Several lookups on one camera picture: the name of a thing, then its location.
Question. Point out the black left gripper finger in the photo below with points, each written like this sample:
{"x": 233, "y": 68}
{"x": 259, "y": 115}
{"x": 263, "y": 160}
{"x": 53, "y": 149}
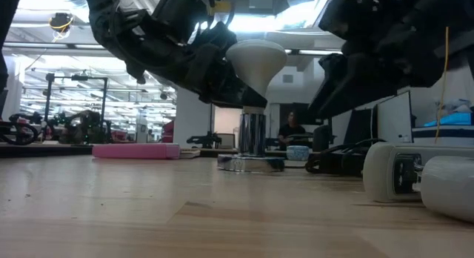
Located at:
{"x": 237, "y": 96}

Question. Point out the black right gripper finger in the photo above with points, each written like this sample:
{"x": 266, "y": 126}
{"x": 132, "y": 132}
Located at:
{"x": 333, "y": 91}

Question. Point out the white lightbulb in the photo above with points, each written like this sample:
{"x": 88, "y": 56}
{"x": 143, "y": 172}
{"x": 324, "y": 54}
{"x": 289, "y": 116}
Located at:
{"x": 255, "y": 61}

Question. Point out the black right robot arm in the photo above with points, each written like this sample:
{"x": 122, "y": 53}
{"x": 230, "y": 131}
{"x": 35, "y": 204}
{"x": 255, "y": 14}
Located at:
{"x": 444, "y": 35}

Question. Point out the black background robot arm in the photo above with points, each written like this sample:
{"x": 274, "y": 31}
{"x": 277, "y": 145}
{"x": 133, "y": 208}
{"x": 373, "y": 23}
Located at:
{"x": 203, "y": 140}
{"x": 85, "y": 124}
{"x": 18, "y": 133}

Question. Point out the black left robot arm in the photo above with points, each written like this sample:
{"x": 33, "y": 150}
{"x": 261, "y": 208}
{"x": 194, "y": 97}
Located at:
{"x": 111, "y": 20}

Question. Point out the black monitor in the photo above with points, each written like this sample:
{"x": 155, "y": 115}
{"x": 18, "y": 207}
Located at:
{"x": 357, "y": 128}

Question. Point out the person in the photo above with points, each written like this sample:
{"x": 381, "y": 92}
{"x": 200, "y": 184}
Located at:
{"x": 290, "y": 130}

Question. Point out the small blue patterned bowl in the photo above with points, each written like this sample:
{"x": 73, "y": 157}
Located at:
{"x": 297, "y": 153}

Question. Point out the grey stapler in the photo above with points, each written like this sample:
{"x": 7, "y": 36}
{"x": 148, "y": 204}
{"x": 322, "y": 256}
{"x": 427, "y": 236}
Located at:
{"x": 385, "y": 172}

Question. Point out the pink sponge block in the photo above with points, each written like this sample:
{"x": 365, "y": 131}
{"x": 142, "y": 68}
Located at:
{"x": 135, "y": 151}

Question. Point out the white plastic bag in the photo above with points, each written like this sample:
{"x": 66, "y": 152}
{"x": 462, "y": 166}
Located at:
{"x": 455, "y": 105}

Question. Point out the blue and white box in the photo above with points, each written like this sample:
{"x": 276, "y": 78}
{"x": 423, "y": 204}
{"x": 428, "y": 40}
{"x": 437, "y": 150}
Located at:
{"x": 452, "y": 133}

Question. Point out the black ceiling device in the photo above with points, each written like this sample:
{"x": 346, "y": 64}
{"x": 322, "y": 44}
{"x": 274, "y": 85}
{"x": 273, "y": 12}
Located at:
{"x": 61, "y": 20}

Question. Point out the black background frame stand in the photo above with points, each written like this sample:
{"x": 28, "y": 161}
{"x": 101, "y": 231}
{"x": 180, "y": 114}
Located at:
{"x": 104, "y": 102}

